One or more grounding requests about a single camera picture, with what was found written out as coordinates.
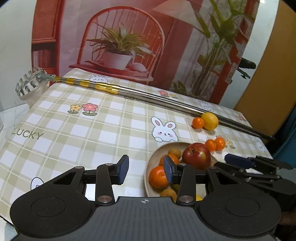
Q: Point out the checkered bunny tablecloth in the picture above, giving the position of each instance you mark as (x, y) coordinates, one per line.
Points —
(70, 126)

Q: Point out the yellow citrus fruit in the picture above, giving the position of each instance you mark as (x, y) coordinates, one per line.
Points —
(199, 198)

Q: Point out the brown longan fruit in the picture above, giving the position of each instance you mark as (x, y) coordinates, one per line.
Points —
(176, 152)

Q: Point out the telescopic metal pole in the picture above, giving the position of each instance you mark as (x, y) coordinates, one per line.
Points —
(33, 79)

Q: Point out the small tangerine by lemon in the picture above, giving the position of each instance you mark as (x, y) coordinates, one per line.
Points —
(197, 123)

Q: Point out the wooden headboard panel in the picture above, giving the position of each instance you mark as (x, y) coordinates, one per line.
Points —
(270, 96)

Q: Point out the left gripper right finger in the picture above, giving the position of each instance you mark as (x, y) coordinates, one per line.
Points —
(184, 176)

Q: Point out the yellow lemon by pole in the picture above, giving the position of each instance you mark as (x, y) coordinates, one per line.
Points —
(210, 121)

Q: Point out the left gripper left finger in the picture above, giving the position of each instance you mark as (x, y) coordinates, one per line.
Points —
(107, 175)

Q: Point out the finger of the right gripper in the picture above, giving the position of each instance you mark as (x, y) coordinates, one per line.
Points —
(238, 161)

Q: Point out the black office chair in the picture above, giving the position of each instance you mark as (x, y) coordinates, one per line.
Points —
(245, 64)

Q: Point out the printed room backdrop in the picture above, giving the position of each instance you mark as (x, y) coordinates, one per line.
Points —
(189, 47)

